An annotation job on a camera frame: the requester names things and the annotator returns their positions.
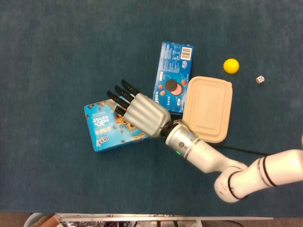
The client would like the blue Oreo cookie box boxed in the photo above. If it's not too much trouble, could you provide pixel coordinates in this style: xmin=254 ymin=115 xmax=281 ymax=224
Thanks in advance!
xmin=153 ymin=42 xmax=195 ymax=116

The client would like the yellow ball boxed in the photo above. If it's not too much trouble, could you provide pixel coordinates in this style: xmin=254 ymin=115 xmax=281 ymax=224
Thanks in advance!
xmin=223 ymin=58 xmax=240 ymax=75

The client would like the teal felt table cloth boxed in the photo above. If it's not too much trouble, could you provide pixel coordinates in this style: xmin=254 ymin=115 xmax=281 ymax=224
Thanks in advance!
xmin=0 ymin=0 xmax=303 ymax=216

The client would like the brown packet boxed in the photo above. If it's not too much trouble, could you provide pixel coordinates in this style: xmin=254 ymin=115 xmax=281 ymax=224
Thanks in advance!
xmin=35 ymin=214 xmax=61 ymax=227

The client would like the grey metal table edge bar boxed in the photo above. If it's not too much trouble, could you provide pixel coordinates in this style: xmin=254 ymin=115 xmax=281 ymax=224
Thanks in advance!
xmin=55 ymin=213 xmax=274 ymax=222

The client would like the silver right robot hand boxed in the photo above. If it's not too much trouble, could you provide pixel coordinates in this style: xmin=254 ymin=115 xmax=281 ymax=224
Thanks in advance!
xmin=106 ymin=79 xmax=171 ymax=138

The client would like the beige lidded plastic container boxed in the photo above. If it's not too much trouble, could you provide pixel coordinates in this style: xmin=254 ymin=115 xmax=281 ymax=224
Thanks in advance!
xmin=182 ymin=76 xmax=233 ymax=144

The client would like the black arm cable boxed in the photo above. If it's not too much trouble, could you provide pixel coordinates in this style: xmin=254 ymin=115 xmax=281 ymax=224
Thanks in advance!
xmin=214 ymin=145 xmax=270 ymax=157

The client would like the blue chocolate chip cookie box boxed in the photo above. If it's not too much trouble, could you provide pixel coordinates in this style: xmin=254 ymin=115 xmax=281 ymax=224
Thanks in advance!
xmin=84 ymin=96 xmax=150 ymax=152

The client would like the white round bin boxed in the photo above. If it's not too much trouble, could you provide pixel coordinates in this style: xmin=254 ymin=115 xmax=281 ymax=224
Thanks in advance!
xmin=23 ymin=212 xmax=57 ymax=227

